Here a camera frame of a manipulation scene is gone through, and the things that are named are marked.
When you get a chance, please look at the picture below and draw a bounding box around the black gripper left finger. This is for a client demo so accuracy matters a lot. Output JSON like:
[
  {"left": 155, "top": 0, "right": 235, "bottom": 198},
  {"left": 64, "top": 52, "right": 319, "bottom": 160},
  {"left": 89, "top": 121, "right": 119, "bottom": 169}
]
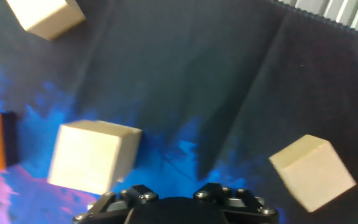
[{"left": 72, "top": 184, "right": 160, "bottom": 224}]

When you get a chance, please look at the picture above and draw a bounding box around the blue mountain print cloth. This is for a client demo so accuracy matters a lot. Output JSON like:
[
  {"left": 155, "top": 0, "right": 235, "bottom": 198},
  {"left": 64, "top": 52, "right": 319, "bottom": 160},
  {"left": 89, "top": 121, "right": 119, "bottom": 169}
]
[{"left": 0, "top": 0, "right": 358, "bottom": 224}]

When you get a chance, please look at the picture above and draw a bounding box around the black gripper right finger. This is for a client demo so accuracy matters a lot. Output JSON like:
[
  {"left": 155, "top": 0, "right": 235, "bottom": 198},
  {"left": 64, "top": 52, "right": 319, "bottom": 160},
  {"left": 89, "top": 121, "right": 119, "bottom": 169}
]
[{"left": 192, "top": 182, "right": 280, "bottom": 224}]

